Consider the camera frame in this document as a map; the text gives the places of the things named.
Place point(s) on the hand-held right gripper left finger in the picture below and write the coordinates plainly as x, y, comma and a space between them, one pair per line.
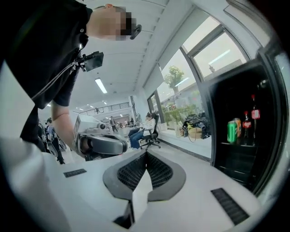
90, 192

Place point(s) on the person's left hand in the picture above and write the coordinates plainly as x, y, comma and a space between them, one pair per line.
86, 145

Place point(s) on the white roller blind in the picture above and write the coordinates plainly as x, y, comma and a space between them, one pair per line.
176, 38

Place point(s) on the grey window bench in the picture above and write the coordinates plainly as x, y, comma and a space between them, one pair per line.
188, 147

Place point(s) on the green drink can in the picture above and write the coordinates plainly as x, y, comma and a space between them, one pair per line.
231, 132

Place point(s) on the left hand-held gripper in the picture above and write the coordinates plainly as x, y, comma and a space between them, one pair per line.
87, 127

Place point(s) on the yellow bag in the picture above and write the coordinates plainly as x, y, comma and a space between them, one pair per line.
194, 133

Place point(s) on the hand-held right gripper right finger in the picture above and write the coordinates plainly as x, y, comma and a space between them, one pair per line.
192, 204

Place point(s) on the large glass window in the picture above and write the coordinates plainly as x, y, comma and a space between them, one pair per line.
204, 68

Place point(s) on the person's black shirt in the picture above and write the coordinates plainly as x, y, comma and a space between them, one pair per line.
45, 45

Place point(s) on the black bag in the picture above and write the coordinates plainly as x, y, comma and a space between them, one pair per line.
197, 120

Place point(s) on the person's face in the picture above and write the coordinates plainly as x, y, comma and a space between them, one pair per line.
104, 22

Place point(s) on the black office chair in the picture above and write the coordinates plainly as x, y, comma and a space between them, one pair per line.
151, 136

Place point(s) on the green tree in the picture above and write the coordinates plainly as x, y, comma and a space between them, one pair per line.
174, 75

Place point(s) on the black metal railing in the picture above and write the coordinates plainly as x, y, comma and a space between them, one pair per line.
108, 107

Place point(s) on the cola bottle with red label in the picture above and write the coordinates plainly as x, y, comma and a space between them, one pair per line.
255, 117
247, 127

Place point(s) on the person's left forearm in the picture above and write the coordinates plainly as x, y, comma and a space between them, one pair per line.
62, 122

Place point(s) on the white bag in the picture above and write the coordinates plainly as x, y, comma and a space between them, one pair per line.
179, 129

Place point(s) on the orange drink can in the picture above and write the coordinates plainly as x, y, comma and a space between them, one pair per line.
238, 127

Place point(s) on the black glass-door cabinet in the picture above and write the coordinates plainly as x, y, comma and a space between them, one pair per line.
231, 158

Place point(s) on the long ceiling light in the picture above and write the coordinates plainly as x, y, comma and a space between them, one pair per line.
101, 85

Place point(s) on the black head-worn camera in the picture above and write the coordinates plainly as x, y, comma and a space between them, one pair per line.
136, 31

